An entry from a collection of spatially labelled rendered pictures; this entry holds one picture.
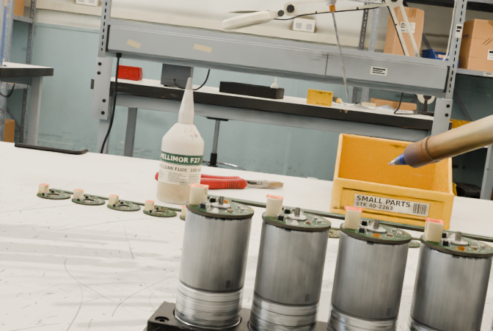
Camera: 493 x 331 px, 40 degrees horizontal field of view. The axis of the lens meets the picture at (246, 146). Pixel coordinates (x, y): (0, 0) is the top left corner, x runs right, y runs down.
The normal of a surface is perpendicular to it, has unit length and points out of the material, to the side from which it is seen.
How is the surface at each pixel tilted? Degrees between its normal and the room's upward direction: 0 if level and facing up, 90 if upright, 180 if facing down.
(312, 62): 90
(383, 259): 90
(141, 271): 0
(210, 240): 90
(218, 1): 90
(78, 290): 0
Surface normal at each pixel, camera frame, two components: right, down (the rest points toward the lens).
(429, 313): -0.72, 0.00
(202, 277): -0.29, 0.07
